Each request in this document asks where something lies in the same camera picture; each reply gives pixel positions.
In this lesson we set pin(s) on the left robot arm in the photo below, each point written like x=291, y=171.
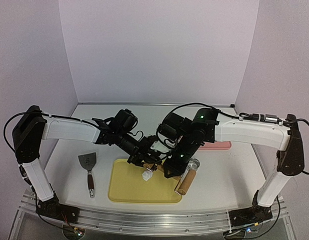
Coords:
x=36, y=126

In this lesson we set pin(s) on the metal scraper with wooden handle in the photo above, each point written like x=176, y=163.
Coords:
x=88, y=161

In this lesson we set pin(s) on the yellow plastic tray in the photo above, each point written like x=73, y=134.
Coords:
x=128, y=186

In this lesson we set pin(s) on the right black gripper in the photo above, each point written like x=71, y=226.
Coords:
x=176, y=162

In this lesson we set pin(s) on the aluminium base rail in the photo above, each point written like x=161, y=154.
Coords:
x=29, y=225

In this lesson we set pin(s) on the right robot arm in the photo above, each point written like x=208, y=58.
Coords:
x=211, y=125

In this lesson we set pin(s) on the white dough lump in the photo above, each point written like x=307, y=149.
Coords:
x=147, y=175

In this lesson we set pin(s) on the wooden double-ended rolling pin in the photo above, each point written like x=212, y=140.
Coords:
x=186, y=179

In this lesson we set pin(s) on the pink plastic tray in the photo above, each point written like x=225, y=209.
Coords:
x=216, y=146

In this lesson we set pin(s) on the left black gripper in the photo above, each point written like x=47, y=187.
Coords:
x=135, y=155

